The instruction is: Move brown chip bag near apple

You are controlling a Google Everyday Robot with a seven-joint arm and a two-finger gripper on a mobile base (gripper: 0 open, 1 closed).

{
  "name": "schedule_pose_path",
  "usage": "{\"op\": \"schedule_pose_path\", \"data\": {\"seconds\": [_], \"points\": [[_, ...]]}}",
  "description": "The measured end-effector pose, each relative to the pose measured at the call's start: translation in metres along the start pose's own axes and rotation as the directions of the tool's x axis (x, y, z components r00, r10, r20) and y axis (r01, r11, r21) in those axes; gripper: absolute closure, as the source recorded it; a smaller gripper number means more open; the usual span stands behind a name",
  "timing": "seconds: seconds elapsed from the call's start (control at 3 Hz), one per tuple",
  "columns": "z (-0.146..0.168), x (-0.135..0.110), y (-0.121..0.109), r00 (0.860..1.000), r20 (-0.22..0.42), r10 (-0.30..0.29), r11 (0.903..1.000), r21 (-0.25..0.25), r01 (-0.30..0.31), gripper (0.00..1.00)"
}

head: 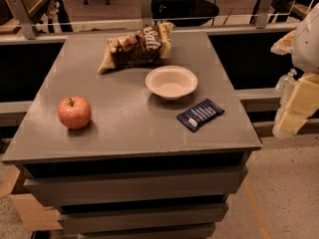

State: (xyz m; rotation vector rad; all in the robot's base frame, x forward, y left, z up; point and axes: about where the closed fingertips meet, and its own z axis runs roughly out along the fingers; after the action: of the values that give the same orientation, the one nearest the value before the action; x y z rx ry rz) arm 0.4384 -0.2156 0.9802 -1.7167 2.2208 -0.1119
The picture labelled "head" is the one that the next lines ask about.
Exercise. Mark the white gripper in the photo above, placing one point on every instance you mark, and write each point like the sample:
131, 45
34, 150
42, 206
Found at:
307, 47

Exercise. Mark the brown chip bag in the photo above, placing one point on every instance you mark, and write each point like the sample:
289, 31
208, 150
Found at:
140, 48

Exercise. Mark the red apple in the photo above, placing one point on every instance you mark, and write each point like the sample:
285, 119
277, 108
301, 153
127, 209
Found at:
74, 112

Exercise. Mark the blue snack bar wrapper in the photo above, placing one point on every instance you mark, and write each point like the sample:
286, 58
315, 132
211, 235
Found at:
199, 115

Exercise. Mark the white paper bowl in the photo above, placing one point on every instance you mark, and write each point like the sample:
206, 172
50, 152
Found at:
171, 82

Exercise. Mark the grey drawer cabinet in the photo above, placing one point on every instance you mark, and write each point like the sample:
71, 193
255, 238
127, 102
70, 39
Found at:
134, 171

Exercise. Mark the metal glass railing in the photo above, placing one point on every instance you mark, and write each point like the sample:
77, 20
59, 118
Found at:
124, 15

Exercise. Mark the cardboard box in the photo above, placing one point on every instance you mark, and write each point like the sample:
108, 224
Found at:
34, 216

